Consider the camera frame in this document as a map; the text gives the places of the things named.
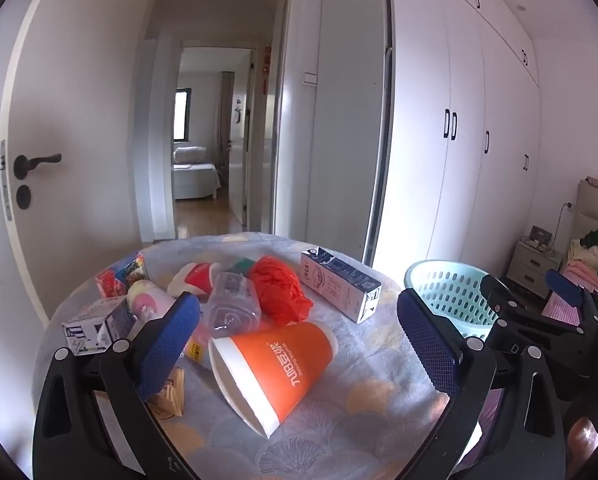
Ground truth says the small white milk carton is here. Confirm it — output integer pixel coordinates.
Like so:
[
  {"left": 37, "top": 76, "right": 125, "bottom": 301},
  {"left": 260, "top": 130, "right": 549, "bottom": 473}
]
[{"left": 61, "top": 296, "right": 136, "bottom": 356}]

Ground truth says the pink white bottle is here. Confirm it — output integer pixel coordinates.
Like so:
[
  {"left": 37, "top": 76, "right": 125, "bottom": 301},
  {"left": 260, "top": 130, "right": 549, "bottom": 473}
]
[{"left": 126, "top": 280, "right": 175, "bottom": 323}]

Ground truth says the red blue card box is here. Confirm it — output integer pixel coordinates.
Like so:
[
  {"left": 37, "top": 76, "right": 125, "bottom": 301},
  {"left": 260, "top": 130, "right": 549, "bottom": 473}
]
[{"left": 95, "top": 252, "right": 149, "bottom": 298}]

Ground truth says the tall white milk carton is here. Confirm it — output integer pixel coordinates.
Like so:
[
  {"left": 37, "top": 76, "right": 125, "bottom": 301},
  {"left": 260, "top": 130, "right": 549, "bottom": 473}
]
[{"left": 299, "top": 247, "right": 383, "bottom": 324}]

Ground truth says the orange paper cup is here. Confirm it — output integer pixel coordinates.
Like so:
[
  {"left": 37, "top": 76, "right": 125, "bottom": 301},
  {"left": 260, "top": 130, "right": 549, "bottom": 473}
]
[{"left": 208, "top": 321, "right": 338, "bottom": 439}]

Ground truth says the red plastic bag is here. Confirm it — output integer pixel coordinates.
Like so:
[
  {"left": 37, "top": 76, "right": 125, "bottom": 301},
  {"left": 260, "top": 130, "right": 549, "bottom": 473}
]
[{"left": 248, "top": 256, "right": 313, "bottom": 326}]

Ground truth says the white bedroom door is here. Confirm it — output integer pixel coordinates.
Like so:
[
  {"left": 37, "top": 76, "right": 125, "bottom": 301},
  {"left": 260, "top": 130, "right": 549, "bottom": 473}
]
[{"left": 0, "top": 0, "right": 151, "bottom": 322}]

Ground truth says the white nightstand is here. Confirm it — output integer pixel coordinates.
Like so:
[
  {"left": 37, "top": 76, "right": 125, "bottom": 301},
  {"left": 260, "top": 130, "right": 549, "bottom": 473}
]
[{"left": 505, "top": 240, "right": 563, "bottom": 299}]

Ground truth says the clock on nightstand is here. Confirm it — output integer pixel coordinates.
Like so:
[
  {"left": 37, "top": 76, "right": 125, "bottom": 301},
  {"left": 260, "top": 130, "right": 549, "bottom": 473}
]
[{"left": 529, "top": 226, "right": 553, "bottom": 247}]

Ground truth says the mint green laundry basket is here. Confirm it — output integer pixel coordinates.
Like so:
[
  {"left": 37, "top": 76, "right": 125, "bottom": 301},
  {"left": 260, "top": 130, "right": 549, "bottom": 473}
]
[{"left": 404, "top": 260, "right": 498, "bottom": 340}]

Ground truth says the beige headboard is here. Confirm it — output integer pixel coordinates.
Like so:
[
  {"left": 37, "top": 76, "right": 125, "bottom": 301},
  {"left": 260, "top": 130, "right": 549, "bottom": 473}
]
[{"left": 570, "top": 180, "right": 598, "bottom": 240}]

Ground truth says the yellow label packet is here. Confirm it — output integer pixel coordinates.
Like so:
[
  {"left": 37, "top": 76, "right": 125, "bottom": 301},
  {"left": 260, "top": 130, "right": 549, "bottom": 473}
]
[{"left": 184, "top": 337, "right": 211, "bottom": 370}]

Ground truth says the white wardrobe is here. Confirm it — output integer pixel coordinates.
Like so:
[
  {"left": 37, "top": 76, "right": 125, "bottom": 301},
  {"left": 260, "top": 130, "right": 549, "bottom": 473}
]
[{"left": 373, "top": 0, "right": 540, "bottom": 281}]

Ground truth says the green wrapper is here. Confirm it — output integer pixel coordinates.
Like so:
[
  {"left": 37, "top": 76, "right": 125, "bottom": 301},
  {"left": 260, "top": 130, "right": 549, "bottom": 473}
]
[{"left": 227, "top": 258, "right": 256, "bottom": 276}]

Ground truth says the black door lock knob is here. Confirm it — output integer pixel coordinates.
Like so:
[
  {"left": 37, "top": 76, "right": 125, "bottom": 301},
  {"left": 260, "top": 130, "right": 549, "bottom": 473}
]
[{"left": 16, "top": 184, "right": 32, "bottom": 210}]

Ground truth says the far room bed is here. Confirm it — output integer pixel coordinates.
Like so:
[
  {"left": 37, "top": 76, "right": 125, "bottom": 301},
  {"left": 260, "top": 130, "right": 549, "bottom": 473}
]
[{"left": 173, "top": 145, "right": 221, "bottom": 200}]

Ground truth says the black door handle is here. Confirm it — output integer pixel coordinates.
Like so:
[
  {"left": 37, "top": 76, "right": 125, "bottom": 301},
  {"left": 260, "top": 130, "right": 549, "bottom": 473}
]
[{"left": 14, "top": 153, "right": 62, "bottom": 180}]

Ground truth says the wall light switch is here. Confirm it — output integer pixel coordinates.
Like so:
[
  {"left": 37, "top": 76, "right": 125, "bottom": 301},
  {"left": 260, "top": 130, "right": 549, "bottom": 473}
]
[{"left": 302, "top": 72, "right": 317, "bottom": 87}]

